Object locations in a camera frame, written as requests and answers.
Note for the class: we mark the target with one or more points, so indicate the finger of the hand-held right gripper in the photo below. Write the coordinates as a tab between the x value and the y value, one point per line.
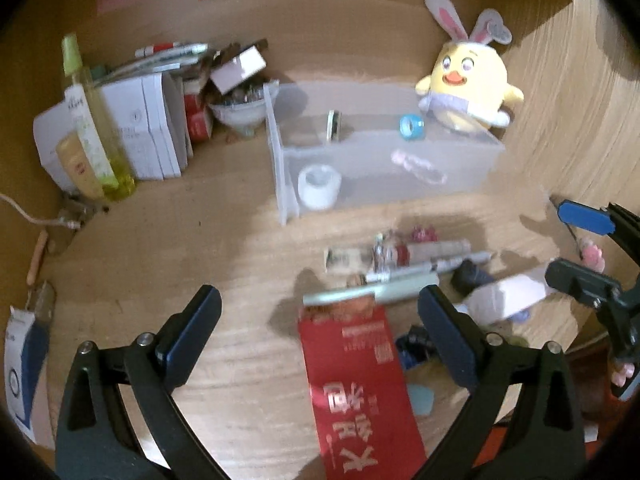
575	277
585	217

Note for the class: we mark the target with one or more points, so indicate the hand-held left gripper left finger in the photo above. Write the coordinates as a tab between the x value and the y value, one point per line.
192	332

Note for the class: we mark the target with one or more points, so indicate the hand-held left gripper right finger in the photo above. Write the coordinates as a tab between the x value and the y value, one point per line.
450	345

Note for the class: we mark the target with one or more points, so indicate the black clip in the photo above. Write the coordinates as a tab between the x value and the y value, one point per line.
470	275

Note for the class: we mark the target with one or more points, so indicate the grey pen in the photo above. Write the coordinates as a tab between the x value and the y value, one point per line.
430	265

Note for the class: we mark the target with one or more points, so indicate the pale green pen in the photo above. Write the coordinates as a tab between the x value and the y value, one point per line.
370	292

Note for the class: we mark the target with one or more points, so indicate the white tube with red cap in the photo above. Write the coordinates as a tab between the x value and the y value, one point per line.
435	250

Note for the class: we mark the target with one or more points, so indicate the red paper envelope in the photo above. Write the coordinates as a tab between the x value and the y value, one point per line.
360	380

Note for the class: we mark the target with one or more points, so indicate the clear plastic storage box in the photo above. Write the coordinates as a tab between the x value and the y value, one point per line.
380	170

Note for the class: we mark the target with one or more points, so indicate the person's right hand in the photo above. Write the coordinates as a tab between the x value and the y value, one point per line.
624	379

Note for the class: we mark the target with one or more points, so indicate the pink paw toy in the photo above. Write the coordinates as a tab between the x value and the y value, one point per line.
593	256

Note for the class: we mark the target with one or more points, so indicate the light blue eraser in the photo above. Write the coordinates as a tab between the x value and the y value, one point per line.
422	400

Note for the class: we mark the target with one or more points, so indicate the small red trinket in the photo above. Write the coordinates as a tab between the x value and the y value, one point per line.
425	234

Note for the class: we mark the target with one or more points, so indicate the small clear bottle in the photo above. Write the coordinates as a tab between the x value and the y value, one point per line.
382	252

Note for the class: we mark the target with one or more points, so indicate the white blue printed box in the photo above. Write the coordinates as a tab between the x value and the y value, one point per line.
25	375

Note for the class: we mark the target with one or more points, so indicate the yellow chick plush toy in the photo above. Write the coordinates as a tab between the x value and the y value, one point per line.
470	85

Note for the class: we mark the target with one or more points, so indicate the white tape roll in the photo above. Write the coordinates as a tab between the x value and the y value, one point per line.
319	186

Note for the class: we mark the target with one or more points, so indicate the blue tape roll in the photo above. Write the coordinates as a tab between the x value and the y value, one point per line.
412	126

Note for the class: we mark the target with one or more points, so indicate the yellow cream tube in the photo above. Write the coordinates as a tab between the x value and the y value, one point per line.
77	167

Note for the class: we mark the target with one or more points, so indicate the stack of white booklets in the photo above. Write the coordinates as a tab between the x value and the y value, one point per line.
150	125

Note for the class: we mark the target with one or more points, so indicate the red carton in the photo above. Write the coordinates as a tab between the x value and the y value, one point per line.
197	117

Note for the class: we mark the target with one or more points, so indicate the yellow green spray bottle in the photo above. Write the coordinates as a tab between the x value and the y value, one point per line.
107	130

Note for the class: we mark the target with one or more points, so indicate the white labelled tube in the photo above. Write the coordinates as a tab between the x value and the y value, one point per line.
90	135

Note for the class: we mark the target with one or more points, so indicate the glass bowl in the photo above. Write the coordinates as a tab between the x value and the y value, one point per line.
237	112

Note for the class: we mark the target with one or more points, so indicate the white cardboard box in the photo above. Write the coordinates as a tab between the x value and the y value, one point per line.
50	145

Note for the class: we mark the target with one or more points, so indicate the small brown white carton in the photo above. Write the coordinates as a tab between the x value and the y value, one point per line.
239	67

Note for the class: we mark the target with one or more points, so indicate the red white marker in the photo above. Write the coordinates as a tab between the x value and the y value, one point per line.
160	50

